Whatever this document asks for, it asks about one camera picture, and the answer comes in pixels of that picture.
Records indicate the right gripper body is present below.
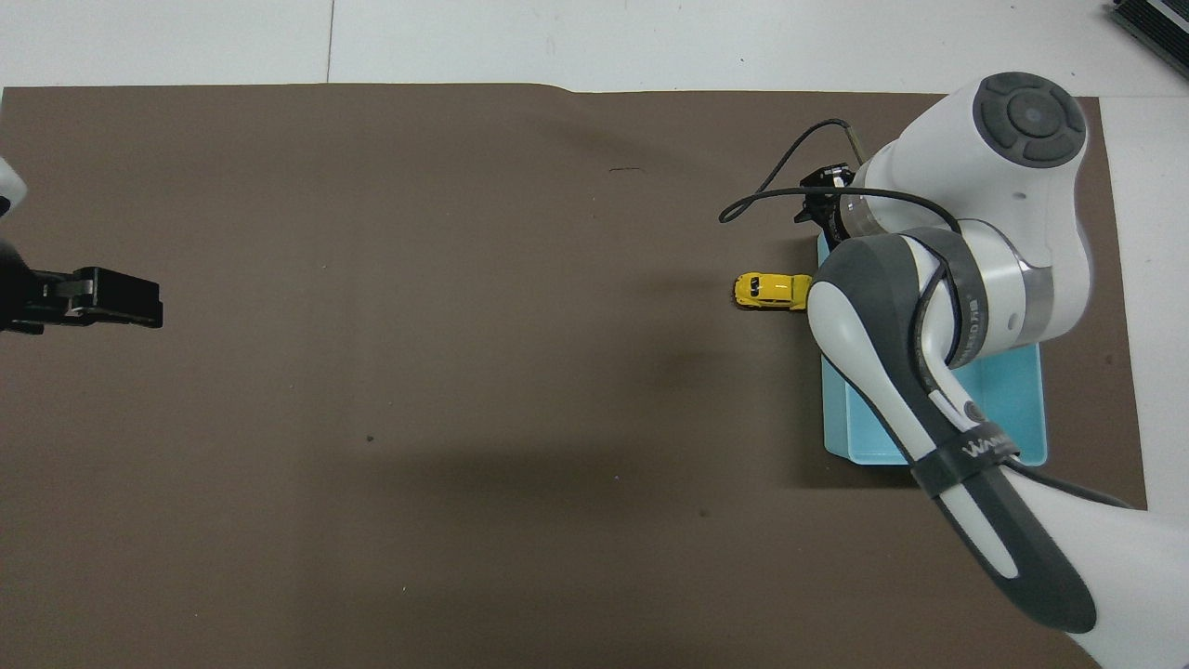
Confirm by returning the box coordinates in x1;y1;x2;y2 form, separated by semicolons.
794;164;857;244

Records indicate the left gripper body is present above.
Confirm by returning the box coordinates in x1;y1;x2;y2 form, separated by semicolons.
0;237;44;336

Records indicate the yellow toy beetle car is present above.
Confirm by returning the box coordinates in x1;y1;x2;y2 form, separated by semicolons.
727;271;816;314

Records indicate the light blue plastic tray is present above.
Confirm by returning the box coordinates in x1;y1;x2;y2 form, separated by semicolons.
815;230;1050;467

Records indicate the black stand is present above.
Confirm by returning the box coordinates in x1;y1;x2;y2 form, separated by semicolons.
1109;0;1189;54

